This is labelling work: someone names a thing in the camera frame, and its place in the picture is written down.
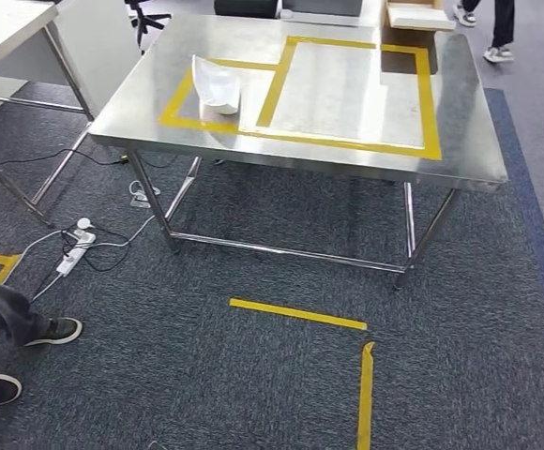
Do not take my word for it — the floor socket box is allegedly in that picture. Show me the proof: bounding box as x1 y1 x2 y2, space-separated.
129 180 163 211

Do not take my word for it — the white power strip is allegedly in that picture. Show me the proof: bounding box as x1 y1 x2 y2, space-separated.
56 228 97 278

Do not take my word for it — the white curved shell part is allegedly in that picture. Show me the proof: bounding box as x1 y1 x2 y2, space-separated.
190 54 244 117

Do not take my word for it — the steel workbench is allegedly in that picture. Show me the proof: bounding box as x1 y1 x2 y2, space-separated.
88 13 509 292

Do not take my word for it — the black carry case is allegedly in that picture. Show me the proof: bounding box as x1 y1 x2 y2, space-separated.
214 0 280 20

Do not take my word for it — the person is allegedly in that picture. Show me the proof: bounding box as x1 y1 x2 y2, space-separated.
455 0 517 65
0 275 84 408

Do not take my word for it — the yellow floor tape strip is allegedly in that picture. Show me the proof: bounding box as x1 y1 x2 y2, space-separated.
228 297 369 332
357 341 376 450

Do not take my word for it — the black office chair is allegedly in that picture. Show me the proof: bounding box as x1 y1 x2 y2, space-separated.
124 0 173 49

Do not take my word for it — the yellow tape double rectangle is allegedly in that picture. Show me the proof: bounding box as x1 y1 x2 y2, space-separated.
158 35 443 163

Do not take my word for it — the white desk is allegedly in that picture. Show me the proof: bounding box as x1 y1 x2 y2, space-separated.
0 0 142 230

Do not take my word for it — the white flat panel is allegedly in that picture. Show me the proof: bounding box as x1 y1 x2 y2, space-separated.
387 3 457 32

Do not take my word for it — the grey laptop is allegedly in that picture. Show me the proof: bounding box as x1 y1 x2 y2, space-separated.
281 0 364 19

